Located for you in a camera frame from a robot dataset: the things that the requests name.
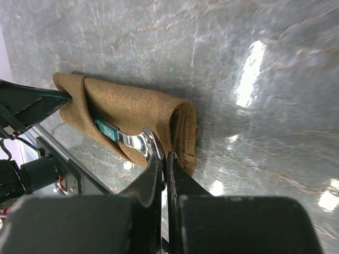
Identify brown cloth napkin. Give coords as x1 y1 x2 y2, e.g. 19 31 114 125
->
52 72 198 175

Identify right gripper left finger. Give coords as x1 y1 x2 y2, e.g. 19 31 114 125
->
1 154 163 253

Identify spoon with green handle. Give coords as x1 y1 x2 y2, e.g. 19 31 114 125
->
93 117 167 191

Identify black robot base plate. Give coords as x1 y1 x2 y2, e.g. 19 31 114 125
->
30 125 112 195

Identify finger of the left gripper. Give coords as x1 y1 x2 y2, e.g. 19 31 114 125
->
1 80 72 138

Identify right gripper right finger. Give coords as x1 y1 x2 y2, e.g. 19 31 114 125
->
167 152 323 253

